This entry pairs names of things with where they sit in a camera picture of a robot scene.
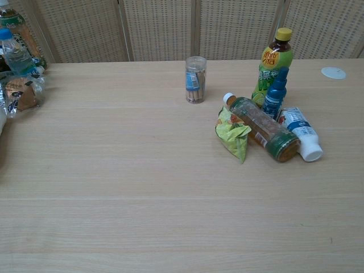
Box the woven folding screen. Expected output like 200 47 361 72
0 0 364 64

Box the blue-capped water bottle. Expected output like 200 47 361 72
0 28 39 76

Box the green-label orange drink bottle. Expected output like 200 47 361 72
0 0 48 71

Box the clear jar of biscuit sticks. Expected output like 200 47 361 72
185 56 206 105

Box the white-capped amber tea bottle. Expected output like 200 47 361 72
222 92 301 164

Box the small blue spray bottle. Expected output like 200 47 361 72
261 67 290 120

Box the white round cable grommet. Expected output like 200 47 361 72
321 67 348 79

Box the plastic-wrapped brown bread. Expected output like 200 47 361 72
0 73 46 118

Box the green crumpled snack bag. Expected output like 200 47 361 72
214 105 252 165

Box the yellow-capped lemon tea bottle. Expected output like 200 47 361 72
251 27 293 108

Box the white bottle with blue label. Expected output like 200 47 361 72
278 106 324 163

